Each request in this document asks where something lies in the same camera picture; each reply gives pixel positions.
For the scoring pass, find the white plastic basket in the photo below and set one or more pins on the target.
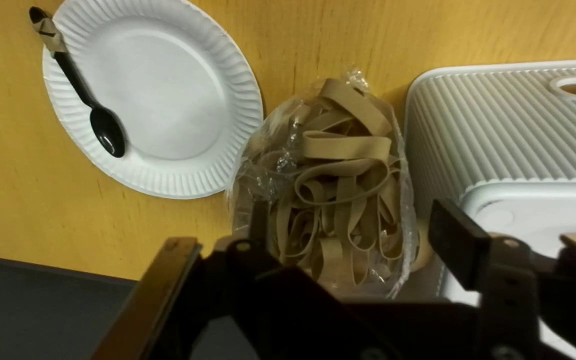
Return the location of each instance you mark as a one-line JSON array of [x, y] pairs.
[[500, 132]]

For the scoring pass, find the black plastic spoon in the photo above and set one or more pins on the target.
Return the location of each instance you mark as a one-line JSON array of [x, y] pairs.
[[79, 81]]

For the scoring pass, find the white paper plate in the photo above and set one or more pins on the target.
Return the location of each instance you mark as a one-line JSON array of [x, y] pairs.
[[160, 100]]

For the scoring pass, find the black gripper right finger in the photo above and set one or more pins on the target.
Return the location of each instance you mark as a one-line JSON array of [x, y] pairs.
[[500, 287]]

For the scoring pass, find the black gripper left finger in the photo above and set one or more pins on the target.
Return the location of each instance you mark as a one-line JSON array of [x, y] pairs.
[[258, 251]]

